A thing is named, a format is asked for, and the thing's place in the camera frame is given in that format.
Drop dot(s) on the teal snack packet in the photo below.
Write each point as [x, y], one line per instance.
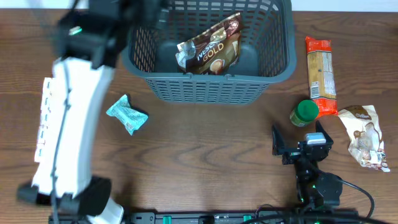
[130, 118]

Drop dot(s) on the brown Nescafe Gold pouch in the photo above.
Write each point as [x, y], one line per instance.
[213, 51]

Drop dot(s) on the white tissue multipack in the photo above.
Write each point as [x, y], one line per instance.
[44, 132]

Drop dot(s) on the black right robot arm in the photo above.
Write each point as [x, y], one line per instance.
[316, 189]

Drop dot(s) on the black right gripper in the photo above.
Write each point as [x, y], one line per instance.
[294, 152]

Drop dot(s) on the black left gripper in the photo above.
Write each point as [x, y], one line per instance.
[101, 8]

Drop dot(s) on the grey plastic basket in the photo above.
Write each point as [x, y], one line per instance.
[267, 51]

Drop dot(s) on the green lid jar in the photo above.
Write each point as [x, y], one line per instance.
[304, 113]

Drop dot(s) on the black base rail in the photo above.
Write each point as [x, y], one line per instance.
[199, 218]

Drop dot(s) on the orange pasta package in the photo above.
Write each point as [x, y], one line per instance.
[320, 76]

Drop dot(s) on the beige brown snack bag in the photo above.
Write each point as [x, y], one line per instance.
[366, 142]

